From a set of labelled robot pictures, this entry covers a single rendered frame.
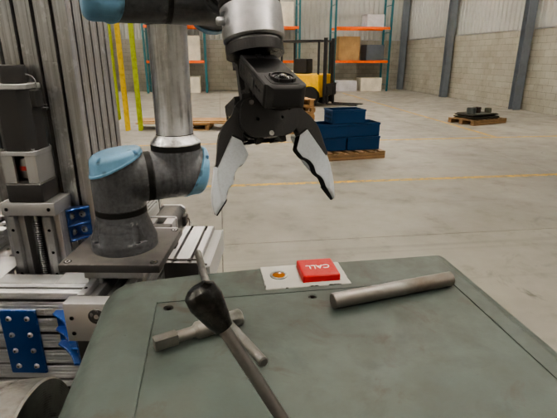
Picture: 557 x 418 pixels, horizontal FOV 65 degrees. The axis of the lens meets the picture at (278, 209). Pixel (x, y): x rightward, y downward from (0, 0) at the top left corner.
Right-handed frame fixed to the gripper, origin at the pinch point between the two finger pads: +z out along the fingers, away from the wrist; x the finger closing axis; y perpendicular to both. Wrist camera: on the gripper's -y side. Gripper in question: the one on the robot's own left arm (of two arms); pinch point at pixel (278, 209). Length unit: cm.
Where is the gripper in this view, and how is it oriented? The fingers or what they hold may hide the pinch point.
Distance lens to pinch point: 53.2
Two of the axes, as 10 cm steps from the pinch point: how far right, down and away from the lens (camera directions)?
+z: 1.2, 9.9, 0.8
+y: -3.0, -0.4, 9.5
